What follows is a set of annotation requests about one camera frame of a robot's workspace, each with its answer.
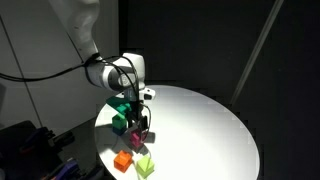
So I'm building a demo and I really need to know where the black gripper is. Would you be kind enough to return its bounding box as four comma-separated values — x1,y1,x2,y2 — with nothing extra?
126,100,149,132

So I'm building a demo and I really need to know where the purple clamp upper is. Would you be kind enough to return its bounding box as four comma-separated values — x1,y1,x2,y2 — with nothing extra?
19,127,75,154

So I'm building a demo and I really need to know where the blue block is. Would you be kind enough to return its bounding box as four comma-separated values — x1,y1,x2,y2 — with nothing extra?
112,126,127,136

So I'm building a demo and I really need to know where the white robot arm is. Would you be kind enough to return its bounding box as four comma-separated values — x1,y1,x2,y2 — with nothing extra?
49,0,145,129

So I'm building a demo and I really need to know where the green block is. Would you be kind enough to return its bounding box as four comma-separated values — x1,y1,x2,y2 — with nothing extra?
112,113,127,129

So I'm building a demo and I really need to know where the grey block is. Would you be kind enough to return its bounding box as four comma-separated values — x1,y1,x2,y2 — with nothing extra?
129,143,147,154

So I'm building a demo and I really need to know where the orange block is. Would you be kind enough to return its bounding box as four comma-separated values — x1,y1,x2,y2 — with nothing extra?
113,150,132,173

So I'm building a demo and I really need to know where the yellow-green block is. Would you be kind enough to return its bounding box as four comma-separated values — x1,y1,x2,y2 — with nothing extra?
136,156,155,178

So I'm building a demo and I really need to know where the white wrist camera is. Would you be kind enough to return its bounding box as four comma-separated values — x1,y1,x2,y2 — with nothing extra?
139,87,156,100

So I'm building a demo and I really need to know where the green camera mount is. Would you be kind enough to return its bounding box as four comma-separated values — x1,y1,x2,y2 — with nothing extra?
106,97,132,115

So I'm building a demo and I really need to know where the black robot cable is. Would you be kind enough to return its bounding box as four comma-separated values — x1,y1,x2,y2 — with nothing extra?
0,54,153,141

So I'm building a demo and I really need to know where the purple clamp lower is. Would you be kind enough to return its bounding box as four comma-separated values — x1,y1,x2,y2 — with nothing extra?
49,160,80,180

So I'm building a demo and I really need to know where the pink block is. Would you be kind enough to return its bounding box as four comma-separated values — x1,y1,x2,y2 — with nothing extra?
130,129,146,148

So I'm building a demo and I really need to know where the purple clamp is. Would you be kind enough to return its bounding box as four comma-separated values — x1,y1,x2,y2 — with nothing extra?
19,127,75,154
49,160,80,180

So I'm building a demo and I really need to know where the round white table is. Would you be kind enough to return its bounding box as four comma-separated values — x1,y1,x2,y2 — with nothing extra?
95,85,260,180

